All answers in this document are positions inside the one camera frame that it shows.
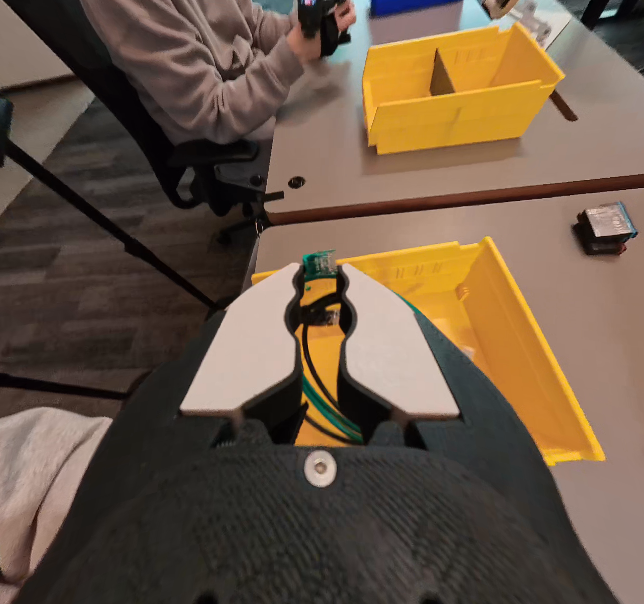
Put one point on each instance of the yellow divided storage bin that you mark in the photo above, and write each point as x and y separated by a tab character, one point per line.
453	121

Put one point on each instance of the person's grey sweatshirt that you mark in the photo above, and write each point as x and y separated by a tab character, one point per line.
40	463

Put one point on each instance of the small black device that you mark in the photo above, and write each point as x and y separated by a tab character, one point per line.
603	227

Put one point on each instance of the printed paper sheet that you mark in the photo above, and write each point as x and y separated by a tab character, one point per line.
543	21

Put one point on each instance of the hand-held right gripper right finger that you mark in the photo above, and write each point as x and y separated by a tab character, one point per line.
397	357

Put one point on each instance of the black office chair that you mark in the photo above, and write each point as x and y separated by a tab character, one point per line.
75	61

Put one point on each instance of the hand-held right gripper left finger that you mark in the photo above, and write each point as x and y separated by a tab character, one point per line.
236	352

